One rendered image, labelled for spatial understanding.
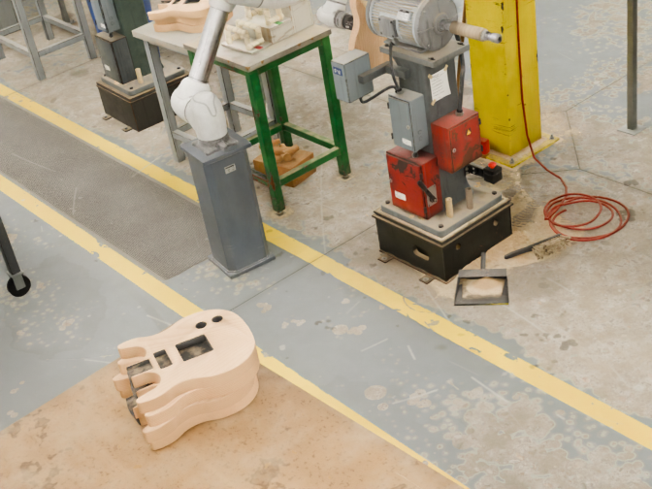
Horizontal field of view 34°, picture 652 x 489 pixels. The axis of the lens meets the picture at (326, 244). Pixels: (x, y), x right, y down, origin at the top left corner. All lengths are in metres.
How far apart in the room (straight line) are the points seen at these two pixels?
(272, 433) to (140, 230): 3.16
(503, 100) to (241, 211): 1.66
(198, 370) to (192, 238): 2.83
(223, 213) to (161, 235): 0.79
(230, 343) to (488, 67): 3.21
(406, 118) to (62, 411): 2.26
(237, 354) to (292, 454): 0.36
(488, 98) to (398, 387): 2.14
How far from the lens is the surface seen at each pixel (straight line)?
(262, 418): 3.32
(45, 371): 5.37
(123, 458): 3.33
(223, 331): 3.40
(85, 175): 7.05
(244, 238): 5.56
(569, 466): 4.32
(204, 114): 5.27
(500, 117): 6.22
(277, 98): 6.53
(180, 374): 3.28
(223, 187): 5.38
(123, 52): 7.40
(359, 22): 5.27
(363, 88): 5.09
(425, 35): 4.87
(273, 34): 5.85
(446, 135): 5.01
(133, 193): 6.67
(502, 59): 6.04
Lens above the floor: 3.05
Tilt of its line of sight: 32 degrees down
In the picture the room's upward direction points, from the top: 10 degrees counter-clockwise
